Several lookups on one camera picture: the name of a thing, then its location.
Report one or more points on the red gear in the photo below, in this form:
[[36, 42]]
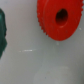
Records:
[[59, 19]]

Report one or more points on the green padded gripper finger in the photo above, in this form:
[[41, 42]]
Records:
[[3, 29]]

